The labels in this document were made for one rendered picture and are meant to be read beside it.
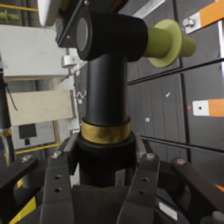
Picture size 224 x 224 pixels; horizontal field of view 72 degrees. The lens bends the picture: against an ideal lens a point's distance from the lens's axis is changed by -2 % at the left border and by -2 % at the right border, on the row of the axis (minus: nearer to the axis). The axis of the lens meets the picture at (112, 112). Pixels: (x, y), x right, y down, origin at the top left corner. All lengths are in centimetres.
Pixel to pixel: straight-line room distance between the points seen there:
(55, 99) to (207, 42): 433
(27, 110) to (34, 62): 122
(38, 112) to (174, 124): 423
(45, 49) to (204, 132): 453
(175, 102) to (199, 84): 5
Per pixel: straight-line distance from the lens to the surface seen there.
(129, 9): 50
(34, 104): 446
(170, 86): 34
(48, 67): 455
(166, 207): 44
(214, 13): 31
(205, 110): 30
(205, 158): 33
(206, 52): 31
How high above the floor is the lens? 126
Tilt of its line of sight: 28 degrees down
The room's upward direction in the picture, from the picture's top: 98 degrees counter-clockwise
